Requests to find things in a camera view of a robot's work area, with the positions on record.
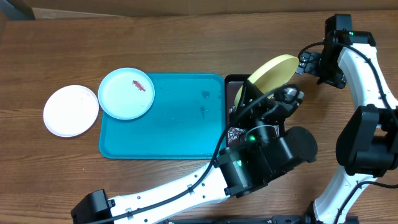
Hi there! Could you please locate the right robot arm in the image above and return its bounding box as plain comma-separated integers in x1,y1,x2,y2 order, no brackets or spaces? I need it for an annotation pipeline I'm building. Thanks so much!
296,14,397,223

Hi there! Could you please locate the light blue plate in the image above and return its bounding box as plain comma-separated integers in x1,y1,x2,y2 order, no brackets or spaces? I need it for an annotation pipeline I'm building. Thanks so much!
98,67,155,120

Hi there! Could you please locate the teal plastic tray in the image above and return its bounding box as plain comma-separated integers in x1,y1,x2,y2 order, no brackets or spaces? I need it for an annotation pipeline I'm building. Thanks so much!
98,73,226,159

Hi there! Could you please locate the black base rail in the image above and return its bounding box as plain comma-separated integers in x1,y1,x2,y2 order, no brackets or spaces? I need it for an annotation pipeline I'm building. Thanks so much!
157,214,360,224

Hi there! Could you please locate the yellow plate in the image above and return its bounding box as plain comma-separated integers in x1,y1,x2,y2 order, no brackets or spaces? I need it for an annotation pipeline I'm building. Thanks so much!
248,54,299,93

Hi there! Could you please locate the white pink plate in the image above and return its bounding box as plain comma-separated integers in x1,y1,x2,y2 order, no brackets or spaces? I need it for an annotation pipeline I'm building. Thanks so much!
43,85,99,138

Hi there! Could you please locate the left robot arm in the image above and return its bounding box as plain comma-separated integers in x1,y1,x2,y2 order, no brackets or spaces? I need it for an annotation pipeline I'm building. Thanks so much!
71,81,318,223

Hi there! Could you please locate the brown cardboard backdrop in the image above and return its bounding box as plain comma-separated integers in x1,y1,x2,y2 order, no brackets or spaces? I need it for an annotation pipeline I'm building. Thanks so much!
26,0,397,16

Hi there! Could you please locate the black water tray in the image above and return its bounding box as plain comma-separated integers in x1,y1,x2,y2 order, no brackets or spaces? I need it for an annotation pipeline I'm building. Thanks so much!
224,73,285,149

